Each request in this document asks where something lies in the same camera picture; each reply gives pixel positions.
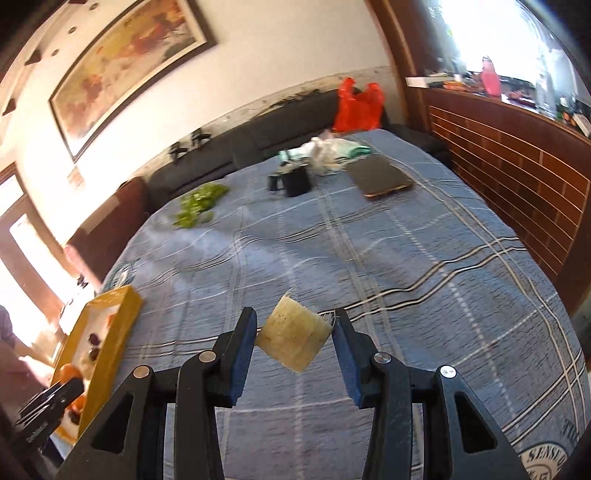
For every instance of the wooden sideboard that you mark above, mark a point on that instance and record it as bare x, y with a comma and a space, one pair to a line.
533, 172

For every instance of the pale banana chunk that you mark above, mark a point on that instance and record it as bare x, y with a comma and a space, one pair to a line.
293, 334

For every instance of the framed painting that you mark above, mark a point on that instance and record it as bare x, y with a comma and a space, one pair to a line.
137, 48

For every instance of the bystander person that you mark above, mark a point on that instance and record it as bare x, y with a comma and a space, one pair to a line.
18, 382

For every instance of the dark plum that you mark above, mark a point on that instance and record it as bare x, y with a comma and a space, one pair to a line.
93, 339
93, 354

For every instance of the yellow rimmed white tray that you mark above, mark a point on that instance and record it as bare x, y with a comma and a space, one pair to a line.
110, 316

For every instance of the red plastic bag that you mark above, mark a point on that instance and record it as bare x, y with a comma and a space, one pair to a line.
359, 111

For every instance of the orange tangerine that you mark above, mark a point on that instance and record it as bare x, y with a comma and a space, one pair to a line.
68, 372

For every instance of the black smartphone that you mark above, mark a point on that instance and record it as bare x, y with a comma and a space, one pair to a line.
377, 177

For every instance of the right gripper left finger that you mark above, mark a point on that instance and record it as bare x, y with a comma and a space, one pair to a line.
125, 440

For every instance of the pink bottle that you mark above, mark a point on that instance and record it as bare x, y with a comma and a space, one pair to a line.
490, 79

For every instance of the brown armchair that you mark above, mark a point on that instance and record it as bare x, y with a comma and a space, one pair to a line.
98, 242

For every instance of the dark plum in tray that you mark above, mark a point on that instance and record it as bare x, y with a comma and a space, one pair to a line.
93, 339

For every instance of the black cup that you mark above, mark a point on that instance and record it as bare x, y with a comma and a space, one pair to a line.
295, 181

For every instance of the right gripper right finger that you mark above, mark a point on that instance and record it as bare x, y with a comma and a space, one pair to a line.
461, 438

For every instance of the blue plaid tablecloth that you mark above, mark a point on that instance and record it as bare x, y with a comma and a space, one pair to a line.
431, 274

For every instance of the black sofa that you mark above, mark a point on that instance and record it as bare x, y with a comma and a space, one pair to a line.
288, 125

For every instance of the tangerine with leaf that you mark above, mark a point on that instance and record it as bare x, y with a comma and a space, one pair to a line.
78, 404

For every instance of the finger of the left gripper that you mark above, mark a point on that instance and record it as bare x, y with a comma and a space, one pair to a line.
50, 396

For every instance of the white plastic bag pile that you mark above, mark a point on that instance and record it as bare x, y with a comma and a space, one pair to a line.
324, 155

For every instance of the green lettuce leaves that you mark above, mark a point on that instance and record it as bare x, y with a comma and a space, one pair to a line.
196, 206

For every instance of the small black device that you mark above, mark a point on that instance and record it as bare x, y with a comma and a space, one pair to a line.
273, 182

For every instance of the wooden glass door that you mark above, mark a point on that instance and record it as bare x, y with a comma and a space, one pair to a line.
32, 255

